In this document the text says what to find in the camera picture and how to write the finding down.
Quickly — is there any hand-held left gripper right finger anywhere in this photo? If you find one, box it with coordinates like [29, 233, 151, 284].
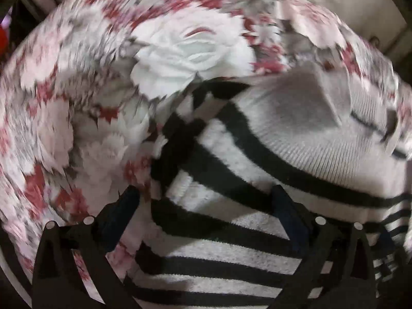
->
[270, 185, 377, 309]

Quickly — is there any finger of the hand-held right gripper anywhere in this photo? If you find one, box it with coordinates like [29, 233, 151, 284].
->
[376, 228, 397, 255]

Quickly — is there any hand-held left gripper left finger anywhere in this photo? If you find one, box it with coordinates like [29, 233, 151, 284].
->
[32, 185, 141, 309]

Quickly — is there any black grey striped sweater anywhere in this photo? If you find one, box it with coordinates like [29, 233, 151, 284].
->
[124, 61, 412, 309]

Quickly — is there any floral printed blanket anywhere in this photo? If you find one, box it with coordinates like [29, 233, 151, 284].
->
[0, 0, 412, 303]

